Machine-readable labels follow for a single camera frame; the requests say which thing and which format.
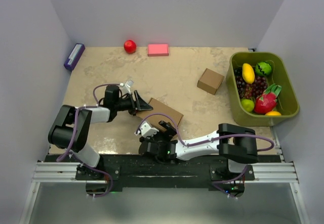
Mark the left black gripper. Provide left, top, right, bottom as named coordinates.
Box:
left=114, top=90, right=152, bottom=116

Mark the large brown cardboard box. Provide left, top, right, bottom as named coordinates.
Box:
left=137, top=98, right=184, bottom=131

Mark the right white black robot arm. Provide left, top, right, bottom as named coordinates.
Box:
left=135, top=121, right=258, bottom=180

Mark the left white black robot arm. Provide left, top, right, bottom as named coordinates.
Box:
left=48, top=81, right=153, bottom=180

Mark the pink rectangular box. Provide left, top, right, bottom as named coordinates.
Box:
left=147, top=44, right=169, bottom=57

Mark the small folded cardboard box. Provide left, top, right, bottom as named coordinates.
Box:
left=197, top=68, right=224, bottom=95

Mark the purple blue box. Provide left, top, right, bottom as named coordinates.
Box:
left=63, top=43, right=86, bottom=71

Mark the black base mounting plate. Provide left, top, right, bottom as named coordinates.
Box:
left=45, top=154, right=255, bottom=199

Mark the red apple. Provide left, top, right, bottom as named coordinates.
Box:
left=124, top=40, right=137, bottom=54

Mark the purple grapes bunch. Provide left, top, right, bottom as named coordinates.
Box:
left=234, top=68, right=268, bottom=100

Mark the yellow mango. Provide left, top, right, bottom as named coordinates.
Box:
left=242, top=63, right=255, bottom=84

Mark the red dragon fruit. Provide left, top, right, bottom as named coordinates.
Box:
left=254, top=84, right=282, bottom=114

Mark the orange fruit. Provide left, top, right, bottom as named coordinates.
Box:
left=265, top=111, right=281, bottom=116

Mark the green round fruit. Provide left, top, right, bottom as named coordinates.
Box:
left=255, top=61, right=272, bottom=76

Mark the olive green plastic bin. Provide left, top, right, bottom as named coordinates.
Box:
left=226, top=52, right=299, bottom=126

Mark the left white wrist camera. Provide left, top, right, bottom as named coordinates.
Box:
left=119, top=80, right=134, bottom=95

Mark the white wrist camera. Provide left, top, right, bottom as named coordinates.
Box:
left=134, top=121, right=159, bottom=138
left=119, top=80, right=134, bottom=95

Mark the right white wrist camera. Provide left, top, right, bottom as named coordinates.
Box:
left=134, top=121, right=159, bottom=138

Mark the aluminium rail frame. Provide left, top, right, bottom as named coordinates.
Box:
left=20, top=132, right=310, bottom=223

